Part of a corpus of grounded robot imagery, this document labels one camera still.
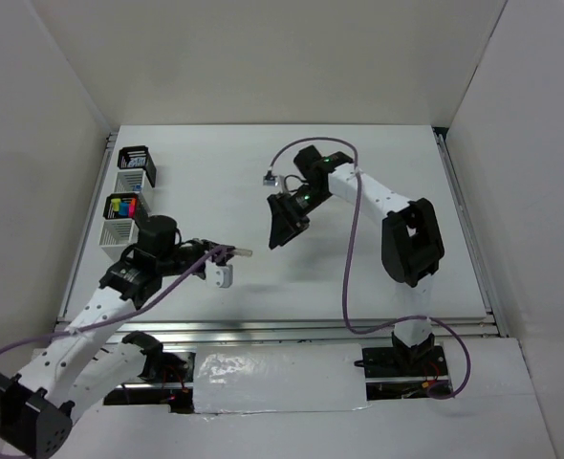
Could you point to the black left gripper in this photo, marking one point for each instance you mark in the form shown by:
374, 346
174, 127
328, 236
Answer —
205, 246

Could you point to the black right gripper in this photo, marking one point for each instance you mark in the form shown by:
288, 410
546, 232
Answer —
285, 221

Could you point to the white eraser block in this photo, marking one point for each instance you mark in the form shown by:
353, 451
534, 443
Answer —
242, 252

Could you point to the pink cap black highlighter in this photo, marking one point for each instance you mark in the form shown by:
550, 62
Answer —
132, 207

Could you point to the blue cap black highlighter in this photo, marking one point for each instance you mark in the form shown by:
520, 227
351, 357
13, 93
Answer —
123, 212

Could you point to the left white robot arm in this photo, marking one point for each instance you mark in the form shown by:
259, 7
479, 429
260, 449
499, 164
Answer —
42, 402

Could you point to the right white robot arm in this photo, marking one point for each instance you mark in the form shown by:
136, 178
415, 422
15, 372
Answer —
411, 244

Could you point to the near white mesh container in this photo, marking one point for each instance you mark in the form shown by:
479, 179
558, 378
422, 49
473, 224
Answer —
116, 235

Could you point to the white mesh container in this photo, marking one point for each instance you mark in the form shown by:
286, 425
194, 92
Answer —
136, 181
116, 235

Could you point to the near black mesh container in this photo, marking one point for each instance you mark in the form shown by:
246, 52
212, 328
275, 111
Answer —
142, 209

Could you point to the black mesh container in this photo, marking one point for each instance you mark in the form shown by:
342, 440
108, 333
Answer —
142, 209
138, 156

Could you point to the white foil cover plate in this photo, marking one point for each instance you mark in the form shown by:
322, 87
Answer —
279, 378

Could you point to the far white mesh container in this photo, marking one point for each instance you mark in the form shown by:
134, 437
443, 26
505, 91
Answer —
136, 181

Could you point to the far black mesh container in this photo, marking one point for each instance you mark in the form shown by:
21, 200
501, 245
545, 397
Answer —
138, 156

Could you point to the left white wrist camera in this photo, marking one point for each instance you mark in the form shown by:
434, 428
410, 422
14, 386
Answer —
219, 276

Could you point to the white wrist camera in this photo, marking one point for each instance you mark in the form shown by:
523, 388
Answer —
277, 182
219, 276

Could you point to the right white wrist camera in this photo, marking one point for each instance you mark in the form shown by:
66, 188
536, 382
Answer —
277, 182

